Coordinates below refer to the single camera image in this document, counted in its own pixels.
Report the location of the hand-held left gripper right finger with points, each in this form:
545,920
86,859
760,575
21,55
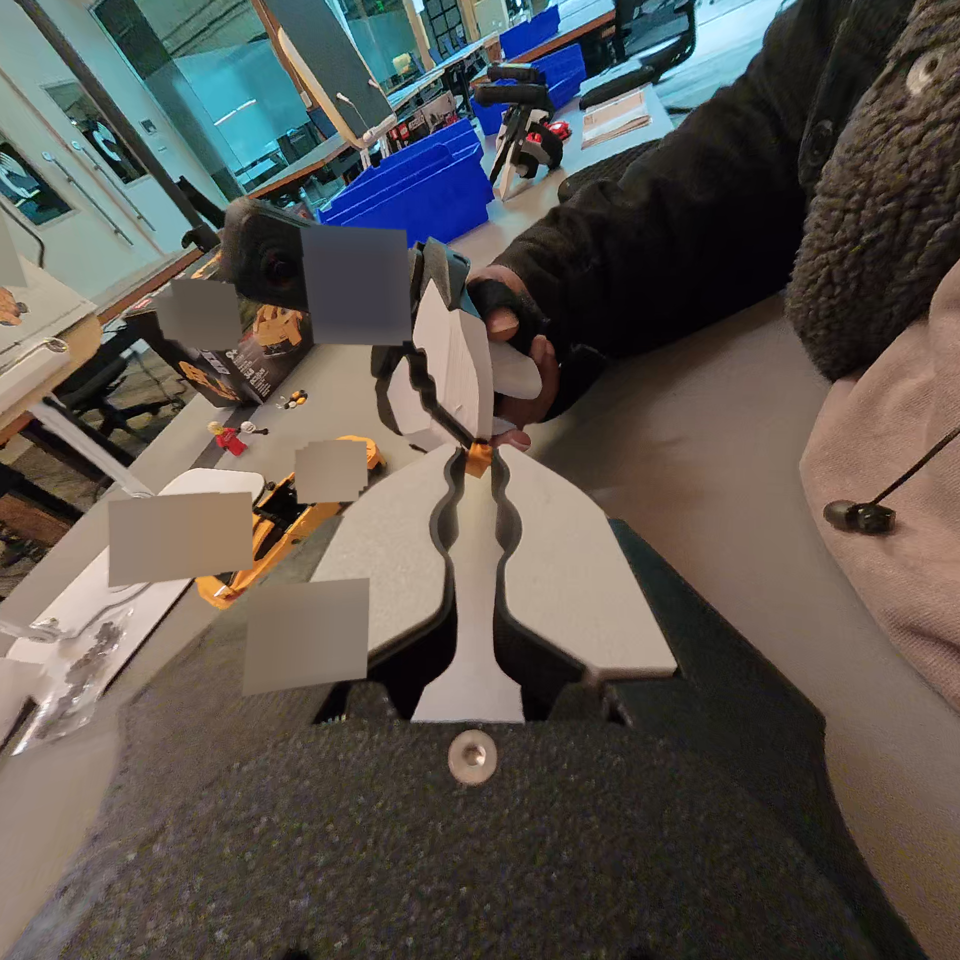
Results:
577,585

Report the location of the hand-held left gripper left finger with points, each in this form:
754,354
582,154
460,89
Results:
397,540

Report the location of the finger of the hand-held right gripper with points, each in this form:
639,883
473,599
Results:
409,412
457,360

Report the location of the orange small lego brick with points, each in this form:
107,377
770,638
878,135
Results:
478,459

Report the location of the person's right forearm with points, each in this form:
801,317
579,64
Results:
675,210

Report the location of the lego set box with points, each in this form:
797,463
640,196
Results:
247,367

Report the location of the tiny lego parts cluster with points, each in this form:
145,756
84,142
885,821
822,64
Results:
296,399

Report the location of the orange lego car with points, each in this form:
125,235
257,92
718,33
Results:
285,525

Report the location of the red lego minifigure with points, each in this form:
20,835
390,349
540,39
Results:
229,441

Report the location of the small dark lego box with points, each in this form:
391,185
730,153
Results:
420,124

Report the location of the lego instruction booklet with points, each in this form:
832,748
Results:
45,300

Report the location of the person's right hand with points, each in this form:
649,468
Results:
544,375

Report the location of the blue plastic bin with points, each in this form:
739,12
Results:
420,202
555,75
529,34
420,146

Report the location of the spare hand-held gripper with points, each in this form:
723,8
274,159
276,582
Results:
525,142

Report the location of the black wrist rest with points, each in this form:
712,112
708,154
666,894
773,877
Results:
600,176
615,86

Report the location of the tan paper booklet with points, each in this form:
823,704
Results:
615,120

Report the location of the black earphone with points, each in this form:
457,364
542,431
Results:
859,517

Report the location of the person's beige hoodie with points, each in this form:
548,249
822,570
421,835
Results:
900,585

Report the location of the clear bag of black parts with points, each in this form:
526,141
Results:
82,660

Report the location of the black office chair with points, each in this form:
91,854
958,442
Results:
660,37

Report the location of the person's dark fleece jacket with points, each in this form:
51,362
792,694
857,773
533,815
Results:
877,210

